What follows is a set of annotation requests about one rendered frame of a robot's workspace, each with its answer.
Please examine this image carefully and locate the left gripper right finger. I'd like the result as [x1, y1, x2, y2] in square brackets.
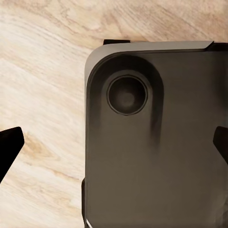
[213, 126, 228, 165]

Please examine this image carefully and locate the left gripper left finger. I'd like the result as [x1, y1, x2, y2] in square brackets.
[0, 126, 25, 183]

